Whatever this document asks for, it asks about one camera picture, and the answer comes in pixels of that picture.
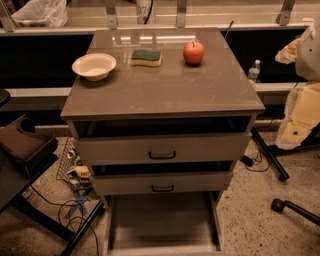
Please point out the clear plastic water bottle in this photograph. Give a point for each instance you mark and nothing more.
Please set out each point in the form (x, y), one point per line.
(254, 71)

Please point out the middle grey drawer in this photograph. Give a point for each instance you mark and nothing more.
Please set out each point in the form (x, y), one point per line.
(161, 183)

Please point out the white plastic bag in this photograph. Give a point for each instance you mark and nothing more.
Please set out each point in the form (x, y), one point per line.
(42, 13)

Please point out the white bowl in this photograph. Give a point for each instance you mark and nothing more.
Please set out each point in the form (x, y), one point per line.
(95, 66)

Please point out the green yellow sponge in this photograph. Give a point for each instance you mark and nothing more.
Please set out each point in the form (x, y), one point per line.
(142, 57)

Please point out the wire mesh basket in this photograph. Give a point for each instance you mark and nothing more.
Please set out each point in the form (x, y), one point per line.
(67, 161)

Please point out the black floor stand leg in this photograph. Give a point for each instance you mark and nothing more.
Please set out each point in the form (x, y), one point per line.
(283, 175)

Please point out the blue tape ribbon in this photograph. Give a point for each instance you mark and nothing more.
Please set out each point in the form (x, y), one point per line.
(78, 203)

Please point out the red apple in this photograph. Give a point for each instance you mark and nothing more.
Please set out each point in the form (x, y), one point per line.
(193, 52)

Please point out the dark brown chair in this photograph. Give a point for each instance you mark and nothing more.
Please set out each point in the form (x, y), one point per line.
(25, 156)

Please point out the open bottom drawer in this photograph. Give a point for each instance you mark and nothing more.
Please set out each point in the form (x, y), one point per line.
(164, 224)

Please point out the top grey drawer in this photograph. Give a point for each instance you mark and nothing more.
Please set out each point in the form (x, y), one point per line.
(162, 149)

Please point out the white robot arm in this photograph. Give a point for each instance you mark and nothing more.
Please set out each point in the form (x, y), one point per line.
(304, 52)

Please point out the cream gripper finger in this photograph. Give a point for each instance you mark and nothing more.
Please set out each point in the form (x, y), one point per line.
(288, 54)

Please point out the black chair caster leg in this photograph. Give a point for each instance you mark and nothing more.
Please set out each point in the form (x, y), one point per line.
(279, 205)

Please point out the grey drawer cabinet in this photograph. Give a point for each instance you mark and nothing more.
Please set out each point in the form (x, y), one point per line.
(176, 98)

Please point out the grey drawer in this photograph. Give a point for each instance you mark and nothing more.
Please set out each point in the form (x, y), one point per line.
(161, 183)
(162, 149)

